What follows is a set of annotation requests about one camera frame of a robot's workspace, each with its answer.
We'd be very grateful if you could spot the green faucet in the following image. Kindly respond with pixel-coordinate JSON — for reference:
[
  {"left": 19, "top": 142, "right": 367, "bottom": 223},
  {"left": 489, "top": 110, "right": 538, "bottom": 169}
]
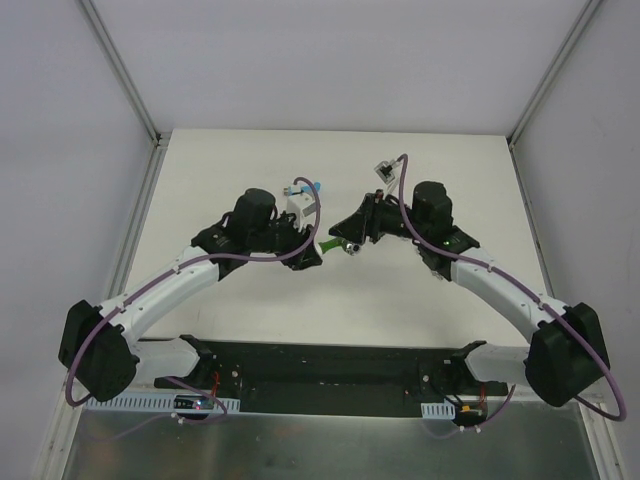
[{"left": 319, "top": 237, "right": 361, "bottom": 256}]

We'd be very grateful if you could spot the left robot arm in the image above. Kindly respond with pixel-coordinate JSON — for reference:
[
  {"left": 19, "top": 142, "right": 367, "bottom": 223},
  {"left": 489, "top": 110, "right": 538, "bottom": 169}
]
[{"left": 58, "top": 188, "right": 322, "bottom": 406}]

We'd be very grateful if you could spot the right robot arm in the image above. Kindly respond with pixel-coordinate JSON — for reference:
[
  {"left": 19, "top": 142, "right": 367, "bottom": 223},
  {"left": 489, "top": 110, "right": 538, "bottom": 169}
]
[{"left": 329, "top": 181, "right": 610, "bottom": 407}]

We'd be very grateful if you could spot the blue faucet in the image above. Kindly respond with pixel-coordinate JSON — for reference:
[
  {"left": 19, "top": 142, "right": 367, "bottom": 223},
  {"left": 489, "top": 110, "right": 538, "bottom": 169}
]
[{"left": 283, "top": 182, "right": 321, "bottom": 197}]

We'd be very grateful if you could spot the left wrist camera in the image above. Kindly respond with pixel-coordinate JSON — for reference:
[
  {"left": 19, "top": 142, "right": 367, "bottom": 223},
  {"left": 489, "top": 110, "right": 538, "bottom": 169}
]
[{"left": 285, "top": 192, "right": 317, "bottom": 229}]

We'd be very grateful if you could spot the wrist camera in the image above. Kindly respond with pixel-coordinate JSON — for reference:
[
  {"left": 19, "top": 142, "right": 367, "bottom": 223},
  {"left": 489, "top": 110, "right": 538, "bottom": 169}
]
[
  {"left": 374, "top": 160, "right": 399, "bottom": 185},
  {"left": 285, "top": 192, "right": 317, "bottom": 229}
]

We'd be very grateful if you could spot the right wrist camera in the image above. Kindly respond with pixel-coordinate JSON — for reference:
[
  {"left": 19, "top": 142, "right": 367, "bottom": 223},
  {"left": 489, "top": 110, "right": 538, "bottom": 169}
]
[{"left": 374, "top": 160, "right": 399, "bottom": 185}]

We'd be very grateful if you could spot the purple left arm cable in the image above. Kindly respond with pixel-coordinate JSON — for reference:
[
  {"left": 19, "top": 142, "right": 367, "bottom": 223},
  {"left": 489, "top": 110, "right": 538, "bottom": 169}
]
[{"left": 64, "top": 176, "right": 322, "bottom": 441}]

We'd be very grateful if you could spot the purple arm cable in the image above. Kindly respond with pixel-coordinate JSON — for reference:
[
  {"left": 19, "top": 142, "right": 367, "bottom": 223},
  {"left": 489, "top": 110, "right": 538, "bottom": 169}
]
[
  {"left": 397, "top": 153, "right": 629, "bottom": 441},
  {"left": 64, "top": 176, "right": 322, "bottom": 441}
]

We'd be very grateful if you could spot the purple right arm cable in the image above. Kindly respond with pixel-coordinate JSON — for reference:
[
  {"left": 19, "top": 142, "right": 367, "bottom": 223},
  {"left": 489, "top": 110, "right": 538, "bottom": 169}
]
[{"left": 397, "top": 153, "right": 629, "bottom": 441}]

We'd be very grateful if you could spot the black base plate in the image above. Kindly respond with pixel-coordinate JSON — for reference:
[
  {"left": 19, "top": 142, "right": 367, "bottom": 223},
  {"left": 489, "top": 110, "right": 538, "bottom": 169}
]
[{"left": 181, "top": 340, "right": 508, "bottom": 418}]

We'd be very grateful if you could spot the aluminium frame post left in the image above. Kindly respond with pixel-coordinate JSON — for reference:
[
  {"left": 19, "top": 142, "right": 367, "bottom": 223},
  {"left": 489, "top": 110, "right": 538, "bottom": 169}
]
[{"left": 74, "top": 0, "right": 171, "bottom": 146}]

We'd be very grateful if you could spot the aluminium frame post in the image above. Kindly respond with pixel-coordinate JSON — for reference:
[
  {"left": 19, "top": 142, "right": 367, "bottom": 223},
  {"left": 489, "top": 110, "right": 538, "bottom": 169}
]
[
  {"left": 505, "top": 0, "right": 609, "bottom": 146},
  {"left": 74, "top": 0, "right": 171, "bottom": 146}
]

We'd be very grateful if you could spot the white cable duct right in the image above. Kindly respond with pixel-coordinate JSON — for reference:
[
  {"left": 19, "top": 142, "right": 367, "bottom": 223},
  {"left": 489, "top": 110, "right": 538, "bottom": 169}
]
[{"left": 420, "top": 402, "right": 456, "bottom": 421}]

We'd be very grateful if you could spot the white cable duct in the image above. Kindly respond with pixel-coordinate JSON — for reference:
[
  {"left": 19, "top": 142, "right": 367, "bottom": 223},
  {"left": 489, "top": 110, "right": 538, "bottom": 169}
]
[
  {"left": 420, "top": 402, "right": 456, "bottom": 421},
  {"left": 85, "top": 392, "right": 240, "bottom": 414}
]

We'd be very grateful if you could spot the white cable duct left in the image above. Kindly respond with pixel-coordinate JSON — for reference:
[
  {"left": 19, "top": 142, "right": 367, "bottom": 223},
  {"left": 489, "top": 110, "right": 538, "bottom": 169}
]
[{"left": 85, "top": 392, "right": 240, "bottom": 414}]

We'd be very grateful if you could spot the aluminium frame post right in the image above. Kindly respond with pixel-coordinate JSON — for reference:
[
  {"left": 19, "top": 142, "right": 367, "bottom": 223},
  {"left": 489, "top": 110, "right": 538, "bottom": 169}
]
[{"left": 505, "top": 0, "right": 609, "bottom": 146}]

